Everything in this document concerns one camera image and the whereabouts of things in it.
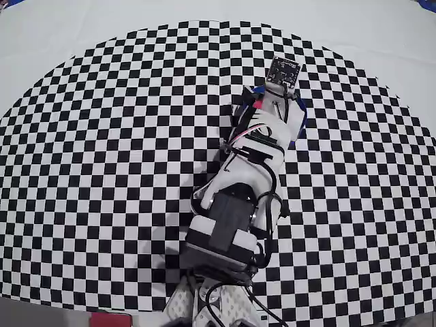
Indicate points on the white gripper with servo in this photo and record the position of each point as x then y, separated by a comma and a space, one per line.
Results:
296, 115

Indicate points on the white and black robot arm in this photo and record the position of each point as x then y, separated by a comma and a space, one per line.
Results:
231, 218

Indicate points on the blue round box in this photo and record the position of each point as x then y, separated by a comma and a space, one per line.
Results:
259, 89

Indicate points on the checkerboard printed white sheet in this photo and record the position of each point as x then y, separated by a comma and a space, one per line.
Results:
102, 136

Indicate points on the red flat object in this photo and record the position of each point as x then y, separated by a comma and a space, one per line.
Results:
110, 321

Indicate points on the grey flat board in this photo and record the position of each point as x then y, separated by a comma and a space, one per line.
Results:
41, 315

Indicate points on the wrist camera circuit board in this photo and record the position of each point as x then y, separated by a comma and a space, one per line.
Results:
283, 71

